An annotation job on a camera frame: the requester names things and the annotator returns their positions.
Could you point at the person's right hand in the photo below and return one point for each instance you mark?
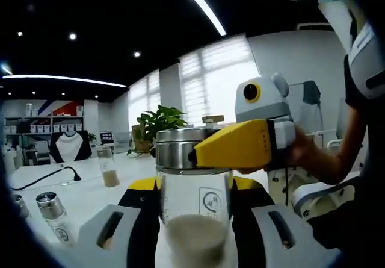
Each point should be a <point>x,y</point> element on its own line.
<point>303,153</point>

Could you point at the tall seasoning bottle brown powder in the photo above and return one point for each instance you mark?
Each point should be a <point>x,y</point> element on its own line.
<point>110,179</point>

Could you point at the white wearable device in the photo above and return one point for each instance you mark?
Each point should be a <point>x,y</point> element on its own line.
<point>370,66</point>

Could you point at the small blue-screen monitor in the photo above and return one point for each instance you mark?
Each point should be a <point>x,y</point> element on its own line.
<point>106,137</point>

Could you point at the metal shelf rack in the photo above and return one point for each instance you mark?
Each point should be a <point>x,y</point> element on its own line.
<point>51,118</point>

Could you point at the black white raglan shirt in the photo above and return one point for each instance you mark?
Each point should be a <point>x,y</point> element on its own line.
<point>70,147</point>

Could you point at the operator in black shirt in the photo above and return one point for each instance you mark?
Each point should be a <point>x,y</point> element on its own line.
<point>370,189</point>

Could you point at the large green potted plant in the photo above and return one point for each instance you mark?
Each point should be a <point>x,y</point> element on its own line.
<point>162,117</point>

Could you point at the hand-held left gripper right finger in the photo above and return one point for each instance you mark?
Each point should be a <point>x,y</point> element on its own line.
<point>270,250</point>

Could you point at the white office chair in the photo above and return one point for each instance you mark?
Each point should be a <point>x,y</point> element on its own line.
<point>334,143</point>
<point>303,194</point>

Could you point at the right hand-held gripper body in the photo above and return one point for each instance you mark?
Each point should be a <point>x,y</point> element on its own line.
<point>264,105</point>

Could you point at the brown paper bag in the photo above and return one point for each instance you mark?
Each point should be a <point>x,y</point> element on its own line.
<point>137,138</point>

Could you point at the group of ceiling spotlights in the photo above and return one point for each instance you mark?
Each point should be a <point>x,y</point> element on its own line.
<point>72,36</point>

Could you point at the small seasoning bottle white powder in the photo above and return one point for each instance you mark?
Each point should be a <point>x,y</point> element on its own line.
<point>51,207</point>

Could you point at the row of white storage boxes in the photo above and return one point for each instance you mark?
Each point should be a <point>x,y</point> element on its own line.
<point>63,128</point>

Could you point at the curved ceiling light strip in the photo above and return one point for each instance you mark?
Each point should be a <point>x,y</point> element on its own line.
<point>221,29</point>
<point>60,78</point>

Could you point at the small seasoning bottle beige powder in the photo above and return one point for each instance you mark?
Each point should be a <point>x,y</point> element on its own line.
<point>21,204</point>

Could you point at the white window blinds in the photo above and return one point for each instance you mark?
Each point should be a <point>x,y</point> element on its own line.
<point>216,69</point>

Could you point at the small potted plant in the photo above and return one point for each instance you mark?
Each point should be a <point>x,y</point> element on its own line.
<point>92,137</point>

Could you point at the beige wooden block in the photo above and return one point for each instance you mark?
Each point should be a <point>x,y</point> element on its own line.
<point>213,119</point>

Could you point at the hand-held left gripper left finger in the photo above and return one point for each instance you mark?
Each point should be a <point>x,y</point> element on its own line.
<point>99,250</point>

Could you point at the tall seasoning bottle beige powder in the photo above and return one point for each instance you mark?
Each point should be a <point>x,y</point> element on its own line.
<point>195,244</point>

